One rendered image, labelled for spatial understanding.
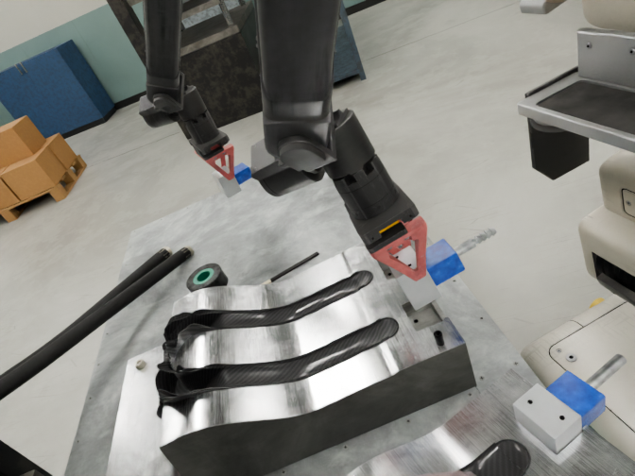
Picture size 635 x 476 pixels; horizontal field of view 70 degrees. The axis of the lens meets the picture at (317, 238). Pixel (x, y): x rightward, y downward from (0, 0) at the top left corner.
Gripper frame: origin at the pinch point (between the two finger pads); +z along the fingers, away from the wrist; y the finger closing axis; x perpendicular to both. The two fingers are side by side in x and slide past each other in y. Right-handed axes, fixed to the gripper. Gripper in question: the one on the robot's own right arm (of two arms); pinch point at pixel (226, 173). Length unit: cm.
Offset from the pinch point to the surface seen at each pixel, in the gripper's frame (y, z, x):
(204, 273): 12.1, 11.9, -16.3
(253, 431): 59, 6, -22
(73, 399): -96, 96, -97
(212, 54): -331, 31, 96
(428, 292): 63, 0, 4
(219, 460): 57, 8, -27
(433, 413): 67, 15, -3
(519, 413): 77, 7, 2
